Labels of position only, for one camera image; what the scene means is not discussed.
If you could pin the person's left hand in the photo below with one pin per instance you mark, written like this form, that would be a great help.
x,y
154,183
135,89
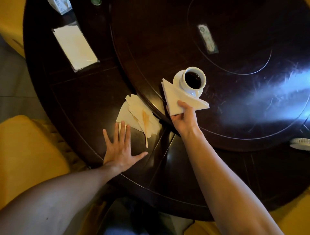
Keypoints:
x,y
118,155

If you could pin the person's right hand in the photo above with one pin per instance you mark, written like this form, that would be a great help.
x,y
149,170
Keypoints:
x,y
185,121

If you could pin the white cloth napkin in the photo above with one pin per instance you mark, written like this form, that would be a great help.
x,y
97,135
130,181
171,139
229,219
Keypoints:
x,y
176,101

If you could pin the wooden stir stick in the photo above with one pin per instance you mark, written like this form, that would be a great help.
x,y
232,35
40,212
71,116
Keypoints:
x,y
146,135

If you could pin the white coffee cup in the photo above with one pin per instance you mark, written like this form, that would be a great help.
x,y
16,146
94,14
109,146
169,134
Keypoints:
x,y
184,87

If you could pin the white saucer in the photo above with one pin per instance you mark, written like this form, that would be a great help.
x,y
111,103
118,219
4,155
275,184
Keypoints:
x,y
176,78

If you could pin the person's right forearm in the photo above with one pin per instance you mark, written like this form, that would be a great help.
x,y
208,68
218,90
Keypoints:
x,y
222,188

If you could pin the person's left forearm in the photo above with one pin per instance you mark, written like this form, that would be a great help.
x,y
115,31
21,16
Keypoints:
x,y
53,203

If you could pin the flat cream paper tissue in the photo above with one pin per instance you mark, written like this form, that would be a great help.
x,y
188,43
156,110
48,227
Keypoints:
x,y
124,117

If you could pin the folded cream paper tissue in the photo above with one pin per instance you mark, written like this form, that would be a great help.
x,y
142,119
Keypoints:
x,y
138,106

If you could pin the dark wooden turntable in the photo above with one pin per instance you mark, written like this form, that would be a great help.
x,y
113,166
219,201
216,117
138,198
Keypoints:
x,y
242,96

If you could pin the dark wooden round table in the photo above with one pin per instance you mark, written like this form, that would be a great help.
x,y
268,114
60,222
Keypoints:
x,y
84,101

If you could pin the yellow covered chair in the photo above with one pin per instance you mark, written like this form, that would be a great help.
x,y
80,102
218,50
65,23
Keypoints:
x,y
12,21
293,213
26,155

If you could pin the white tissue pack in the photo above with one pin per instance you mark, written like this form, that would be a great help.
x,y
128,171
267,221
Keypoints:
x,y
75,47

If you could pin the cream handheld fan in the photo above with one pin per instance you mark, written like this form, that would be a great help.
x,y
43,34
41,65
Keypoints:
x,y
300,144

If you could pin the black tray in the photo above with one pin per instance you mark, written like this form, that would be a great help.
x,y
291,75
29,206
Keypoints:
x,y
65,23

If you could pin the green bottle pink cap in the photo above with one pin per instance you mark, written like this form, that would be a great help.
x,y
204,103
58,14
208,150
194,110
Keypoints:
x,y
96,2

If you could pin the colourful printed box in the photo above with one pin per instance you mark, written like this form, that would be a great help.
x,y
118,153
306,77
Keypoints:
x,y
60,5

